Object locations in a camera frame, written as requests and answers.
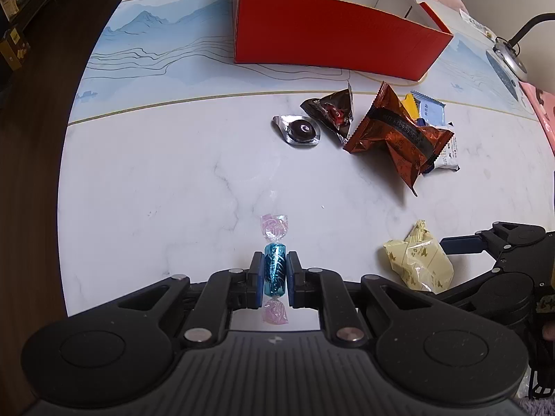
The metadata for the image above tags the red cardboard box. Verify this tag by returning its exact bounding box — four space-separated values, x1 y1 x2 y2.
232 0 454 83

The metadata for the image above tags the small white printed packet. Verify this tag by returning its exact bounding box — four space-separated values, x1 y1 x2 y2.
459 8 495 38

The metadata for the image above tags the blue candy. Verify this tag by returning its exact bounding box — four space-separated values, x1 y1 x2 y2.
259 213 290 326

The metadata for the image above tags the brown cardboard box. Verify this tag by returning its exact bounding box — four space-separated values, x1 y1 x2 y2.
0 26 32 71

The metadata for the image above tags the purple fuzzy cloth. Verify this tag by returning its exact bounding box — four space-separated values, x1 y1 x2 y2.
512 399 555 416

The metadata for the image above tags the pink printed pouch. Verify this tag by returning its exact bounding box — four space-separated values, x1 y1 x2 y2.
518 80 555 157

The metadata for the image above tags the silver desk lamp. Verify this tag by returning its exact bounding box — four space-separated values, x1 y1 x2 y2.
492 12 555 83

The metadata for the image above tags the light blue snack packet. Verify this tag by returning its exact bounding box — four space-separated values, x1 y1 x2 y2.
410 90 447 127

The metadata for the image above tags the silver foil chocolate packet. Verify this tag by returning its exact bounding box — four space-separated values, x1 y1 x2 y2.
272 114 323 149

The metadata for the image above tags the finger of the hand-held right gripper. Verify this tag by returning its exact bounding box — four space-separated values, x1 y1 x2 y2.
440 221 546 269
427 266 506 308

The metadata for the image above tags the pale yellow snack packet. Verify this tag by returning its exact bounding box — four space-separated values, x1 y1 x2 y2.
383 219 455 294

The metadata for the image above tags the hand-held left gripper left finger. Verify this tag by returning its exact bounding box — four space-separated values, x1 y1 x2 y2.
115 250 266 348

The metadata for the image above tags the copper brown snack packet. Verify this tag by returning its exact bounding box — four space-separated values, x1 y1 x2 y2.
342 81 455 197

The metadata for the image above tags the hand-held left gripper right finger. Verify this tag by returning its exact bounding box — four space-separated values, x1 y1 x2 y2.
286 250 439 348

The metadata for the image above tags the white snack packet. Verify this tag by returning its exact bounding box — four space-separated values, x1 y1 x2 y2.
422 123 461 176

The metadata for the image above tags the small dark brown packet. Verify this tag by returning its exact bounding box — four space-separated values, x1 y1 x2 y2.
300 82 355 146

